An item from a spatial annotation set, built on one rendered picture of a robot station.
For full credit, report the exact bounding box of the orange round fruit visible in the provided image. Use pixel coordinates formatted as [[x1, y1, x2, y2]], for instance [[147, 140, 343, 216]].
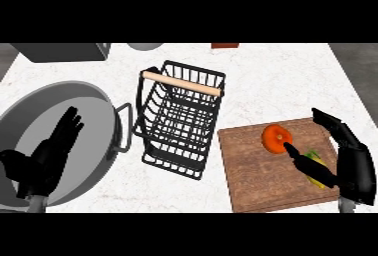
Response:
[[259, 124, 293, 155]]

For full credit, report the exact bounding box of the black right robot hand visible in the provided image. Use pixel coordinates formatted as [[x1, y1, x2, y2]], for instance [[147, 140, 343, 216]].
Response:
[[281, 107, 378, 207]]

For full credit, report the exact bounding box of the black wire tiered basket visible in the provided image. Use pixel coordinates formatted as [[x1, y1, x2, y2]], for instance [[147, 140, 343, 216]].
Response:
[[131, 59, 227, 181]]

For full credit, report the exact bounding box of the brown wooden cutting board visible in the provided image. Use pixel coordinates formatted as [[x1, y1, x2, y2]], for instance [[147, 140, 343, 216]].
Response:
[[216, 116, 342, 214]]

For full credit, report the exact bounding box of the grey round container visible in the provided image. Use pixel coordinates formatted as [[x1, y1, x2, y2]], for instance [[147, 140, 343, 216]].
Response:
[[125, 43, 163, 52]]

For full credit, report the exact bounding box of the dark grey box appliance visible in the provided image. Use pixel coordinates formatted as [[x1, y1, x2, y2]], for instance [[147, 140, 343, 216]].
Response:
[[10, 43, 112, 64]]

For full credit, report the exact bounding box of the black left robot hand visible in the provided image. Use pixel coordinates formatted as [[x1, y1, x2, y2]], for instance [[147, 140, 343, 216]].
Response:
[[0, 106, 85, 200]]

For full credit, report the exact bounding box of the large grey metal pot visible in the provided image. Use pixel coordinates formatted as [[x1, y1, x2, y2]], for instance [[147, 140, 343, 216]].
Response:
[[0, 80, 134, 213]]

